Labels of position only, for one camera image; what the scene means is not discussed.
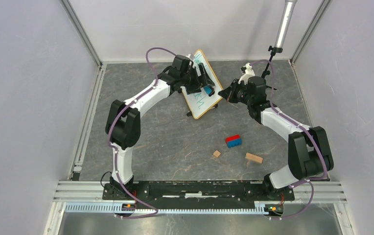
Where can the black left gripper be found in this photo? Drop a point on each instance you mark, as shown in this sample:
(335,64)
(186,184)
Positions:
(202,80)

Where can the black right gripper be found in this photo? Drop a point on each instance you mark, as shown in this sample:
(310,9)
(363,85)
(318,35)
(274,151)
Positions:
(226,92)

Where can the blue whiteboard eraser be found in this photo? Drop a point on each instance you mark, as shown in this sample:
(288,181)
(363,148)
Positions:
(209,90)

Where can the small wood-framed whiteboard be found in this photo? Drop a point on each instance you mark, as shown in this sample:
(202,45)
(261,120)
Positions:
(201,58)

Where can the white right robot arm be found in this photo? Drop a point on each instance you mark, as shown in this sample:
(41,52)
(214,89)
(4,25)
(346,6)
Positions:
(309,153)

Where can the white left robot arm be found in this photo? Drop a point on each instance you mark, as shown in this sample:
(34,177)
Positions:
(123,125)

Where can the red and blue toy brick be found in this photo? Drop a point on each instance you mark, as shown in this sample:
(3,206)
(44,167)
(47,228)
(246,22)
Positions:
(233,141)

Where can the small wooden cube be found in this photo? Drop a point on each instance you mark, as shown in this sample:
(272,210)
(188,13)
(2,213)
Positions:
(216,154)

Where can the black tripod stand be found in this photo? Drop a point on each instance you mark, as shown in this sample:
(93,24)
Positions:
(273,51)

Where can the long wooden block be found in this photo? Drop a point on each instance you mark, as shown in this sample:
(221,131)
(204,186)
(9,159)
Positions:
(254,158)

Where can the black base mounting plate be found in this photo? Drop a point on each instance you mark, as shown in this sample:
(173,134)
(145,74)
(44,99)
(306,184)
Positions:
(191,195)

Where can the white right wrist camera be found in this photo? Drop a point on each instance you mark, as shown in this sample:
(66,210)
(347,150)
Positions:
(247,73)

